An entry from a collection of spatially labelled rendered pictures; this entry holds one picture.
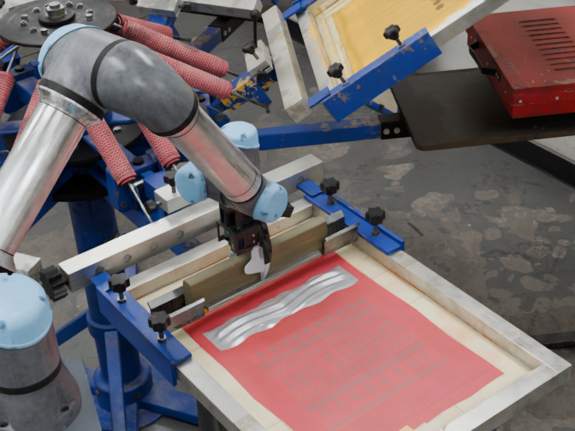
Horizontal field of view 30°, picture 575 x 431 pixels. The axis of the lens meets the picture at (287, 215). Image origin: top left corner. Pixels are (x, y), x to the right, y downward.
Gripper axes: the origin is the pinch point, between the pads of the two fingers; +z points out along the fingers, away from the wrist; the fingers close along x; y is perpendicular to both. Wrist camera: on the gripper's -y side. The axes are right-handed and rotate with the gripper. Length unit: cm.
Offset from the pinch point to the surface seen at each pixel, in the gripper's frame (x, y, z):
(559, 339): -12, -122, 97
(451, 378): 46.8, -11.8, 5.3
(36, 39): -76, 9, -30
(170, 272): -13.7, 13.9, 2.2
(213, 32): -122, -68, 8
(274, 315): 10.1, 3.5, 4.7
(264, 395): 27.5, 18.6, 5.3
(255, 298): 2.5, 3.0, 5.3
